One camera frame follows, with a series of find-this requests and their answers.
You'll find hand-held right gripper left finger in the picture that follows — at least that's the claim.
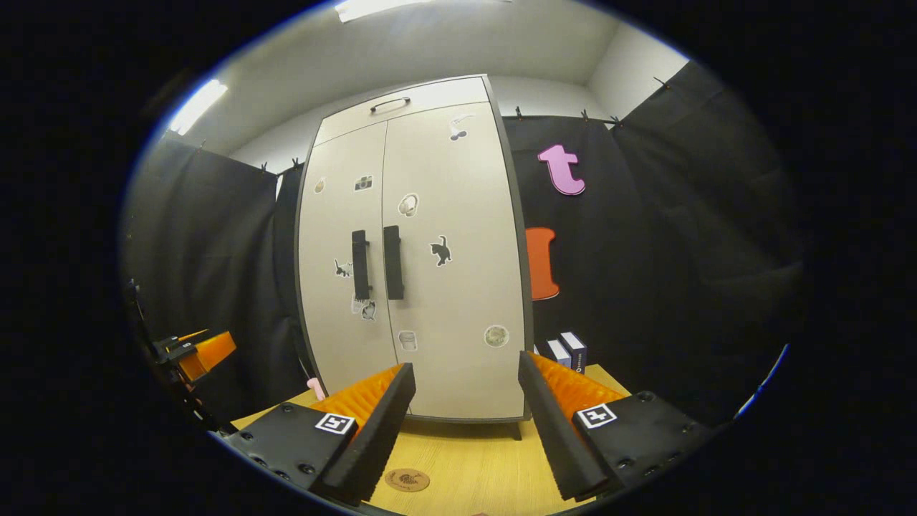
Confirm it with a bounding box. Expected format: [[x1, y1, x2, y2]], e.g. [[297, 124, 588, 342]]
[[222, 362, 418, 506]]

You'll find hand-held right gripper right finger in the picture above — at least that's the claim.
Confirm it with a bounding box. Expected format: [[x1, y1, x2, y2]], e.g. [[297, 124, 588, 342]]
[[517, 350, 717, 502]]

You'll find white cabinet door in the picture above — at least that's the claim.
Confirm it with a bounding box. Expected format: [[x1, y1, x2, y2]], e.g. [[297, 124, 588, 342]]
[[297, 120, 399, 396], [381, 102, 529, 420]]

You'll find white cabinet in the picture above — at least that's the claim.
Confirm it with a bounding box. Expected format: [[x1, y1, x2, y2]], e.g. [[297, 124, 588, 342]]
[[294, 74, 535, 440]]

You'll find round wooden coaster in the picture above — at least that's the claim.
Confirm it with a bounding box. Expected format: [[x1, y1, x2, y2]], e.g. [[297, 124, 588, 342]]
[[384, 468, 431, 493]]

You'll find white blue printed object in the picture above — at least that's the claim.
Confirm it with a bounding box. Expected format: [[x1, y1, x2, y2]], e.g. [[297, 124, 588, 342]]
[[736, 343, 791, 420]]

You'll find black backdrop cloth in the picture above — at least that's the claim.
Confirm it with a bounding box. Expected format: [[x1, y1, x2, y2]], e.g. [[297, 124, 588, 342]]
[[122, 61, 810, 431]]

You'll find long ceiling light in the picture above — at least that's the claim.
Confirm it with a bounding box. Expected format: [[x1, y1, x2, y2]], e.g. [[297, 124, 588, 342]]
[[168, 79, 229, 137], [333, 0, 513, 24]]

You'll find white cabinet drawer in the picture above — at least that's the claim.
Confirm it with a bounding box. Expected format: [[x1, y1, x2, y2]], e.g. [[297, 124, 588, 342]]
[[314, 75, 495, 148]]

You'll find black door handle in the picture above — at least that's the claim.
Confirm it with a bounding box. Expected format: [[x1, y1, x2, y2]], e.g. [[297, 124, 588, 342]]
[[351, 229, 373, 301], [383, 225, 405, 301]]

